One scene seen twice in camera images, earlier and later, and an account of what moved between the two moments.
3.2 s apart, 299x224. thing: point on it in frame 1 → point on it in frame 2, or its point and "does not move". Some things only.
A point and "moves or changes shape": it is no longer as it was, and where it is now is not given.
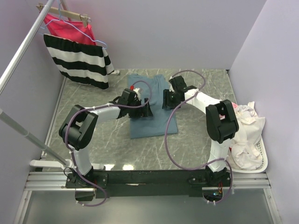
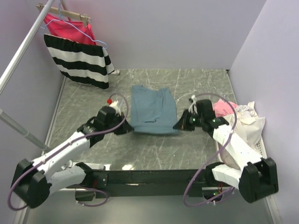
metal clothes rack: x=59 y=162 does not move
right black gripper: x=166 y=100 → x=182 y=123
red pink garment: x=74 y=31 does not move
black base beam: x=149 y=183 does not move
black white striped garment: x=81 y=63 does not move
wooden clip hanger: x=75 y=15 does not move
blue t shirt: x=163 y=121 moves or changes shape
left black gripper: x=144 y=112 → x=126 y=128
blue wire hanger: x=60 y=18 does not move
